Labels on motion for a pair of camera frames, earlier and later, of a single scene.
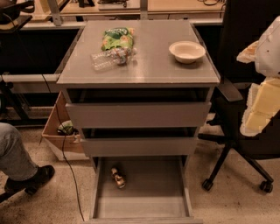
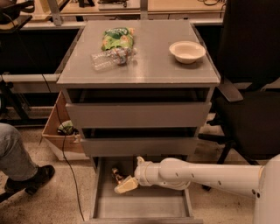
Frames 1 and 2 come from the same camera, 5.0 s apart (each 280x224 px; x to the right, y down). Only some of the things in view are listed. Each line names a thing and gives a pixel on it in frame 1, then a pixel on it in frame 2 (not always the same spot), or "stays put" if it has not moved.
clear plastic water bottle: [110, 58] stays put
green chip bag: [117, 37] stays put
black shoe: [32, 184] stays put
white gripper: [269, 53] → [142, 174]
